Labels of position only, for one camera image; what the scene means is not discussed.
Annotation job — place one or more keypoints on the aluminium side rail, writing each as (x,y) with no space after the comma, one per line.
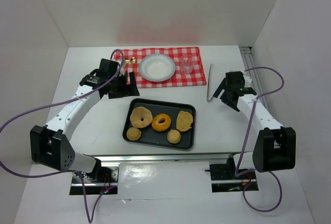
(247,57)

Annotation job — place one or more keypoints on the clear drinking glass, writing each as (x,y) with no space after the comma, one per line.
(186,64)

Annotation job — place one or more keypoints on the red checkered cloth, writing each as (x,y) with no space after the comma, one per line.
(195,78)

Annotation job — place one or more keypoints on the pale bagel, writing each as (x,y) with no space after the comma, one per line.
(141,117)

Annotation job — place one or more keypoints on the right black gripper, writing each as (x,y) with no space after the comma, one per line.
(227,92)

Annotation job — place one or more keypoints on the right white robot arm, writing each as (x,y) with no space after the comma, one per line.
(268,145)

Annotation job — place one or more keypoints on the orange glazed donut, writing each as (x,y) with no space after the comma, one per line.
(161,122)

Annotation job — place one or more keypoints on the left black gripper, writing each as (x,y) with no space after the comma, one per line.
(123,86)

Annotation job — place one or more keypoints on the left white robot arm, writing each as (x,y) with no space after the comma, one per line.
(50,144)

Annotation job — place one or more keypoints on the black baking tray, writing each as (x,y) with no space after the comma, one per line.
(155,138)

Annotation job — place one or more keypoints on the small round bun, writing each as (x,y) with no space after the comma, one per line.
(174,136)
(133,134)

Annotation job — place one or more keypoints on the speckled bread slice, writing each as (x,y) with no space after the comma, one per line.
(184,121)

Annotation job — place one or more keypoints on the white plate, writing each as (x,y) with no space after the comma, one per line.
(157,67)

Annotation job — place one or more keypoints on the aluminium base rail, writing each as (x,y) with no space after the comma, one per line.
(220,170)

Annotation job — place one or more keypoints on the metal tongs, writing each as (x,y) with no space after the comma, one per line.
(208,99)

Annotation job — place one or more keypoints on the gold spoon black handle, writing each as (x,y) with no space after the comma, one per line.
(133,61)

